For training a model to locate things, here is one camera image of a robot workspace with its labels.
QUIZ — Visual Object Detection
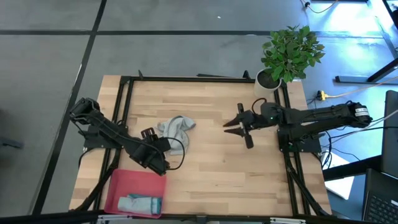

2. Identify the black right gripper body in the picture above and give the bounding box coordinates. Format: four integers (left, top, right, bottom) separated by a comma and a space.
244, 109, 265, 131

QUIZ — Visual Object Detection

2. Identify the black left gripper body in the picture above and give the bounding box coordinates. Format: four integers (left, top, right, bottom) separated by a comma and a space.
136, 141, 171, 177

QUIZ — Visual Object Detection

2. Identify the grey waffle microfiber towel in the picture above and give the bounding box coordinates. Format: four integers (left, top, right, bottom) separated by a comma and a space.
154, 115, 197, 156

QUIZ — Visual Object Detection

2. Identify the light blue microfiber towel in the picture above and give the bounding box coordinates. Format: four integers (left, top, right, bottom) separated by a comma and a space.
117, 194, 164, 216

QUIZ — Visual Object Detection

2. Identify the pink plastic basket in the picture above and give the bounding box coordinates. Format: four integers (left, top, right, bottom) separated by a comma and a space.
103, 168, 167, 220

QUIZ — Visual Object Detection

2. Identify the white plant pot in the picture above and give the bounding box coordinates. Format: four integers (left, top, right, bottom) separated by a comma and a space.
252, 67, 283, 100

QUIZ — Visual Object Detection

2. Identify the yellow power plug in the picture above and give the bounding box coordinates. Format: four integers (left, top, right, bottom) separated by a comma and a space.
315, 89, 330, 101

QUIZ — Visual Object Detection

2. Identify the green leafy potted plant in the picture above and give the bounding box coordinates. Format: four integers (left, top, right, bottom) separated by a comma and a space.
260, 24, 326, 84

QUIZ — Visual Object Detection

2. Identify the black standing desk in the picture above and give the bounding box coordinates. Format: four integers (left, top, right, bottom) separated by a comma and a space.
334, 57, 398, 85

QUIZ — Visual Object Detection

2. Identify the black floor plug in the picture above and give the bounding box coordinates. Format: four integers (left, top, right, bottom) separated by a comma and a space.
299, 0, 340, 15

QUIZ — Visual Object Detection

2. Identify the black monitor back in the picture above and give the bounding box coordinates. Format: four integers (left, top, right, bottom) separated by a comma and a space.
380, 89, 398, 179

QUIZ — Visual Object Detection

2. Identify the black laptop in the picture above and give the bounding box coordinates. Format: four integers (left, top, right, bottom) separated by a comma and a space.
361, 169, 398, 224

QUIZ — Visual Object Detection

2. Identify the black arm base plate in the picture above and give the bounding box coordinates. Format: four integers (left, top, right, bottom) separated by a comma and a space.
277, 129, 323, 154
81, 124, 129, 151

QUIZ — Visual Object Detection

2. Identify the black aluminium table frame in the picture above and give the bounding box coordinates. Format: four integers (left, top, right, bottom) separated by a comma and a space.
68, 69, 333, 218

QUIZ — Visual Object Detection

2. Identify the yellow extension cable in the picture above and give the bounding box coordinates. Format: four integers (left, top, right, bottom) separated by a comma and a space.
326, 75, 398, 99

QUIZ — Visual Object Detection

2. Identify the black overhead camera rail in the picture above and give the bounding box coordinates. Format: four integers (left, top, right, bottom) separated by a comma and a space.
0, 208, 398, 224

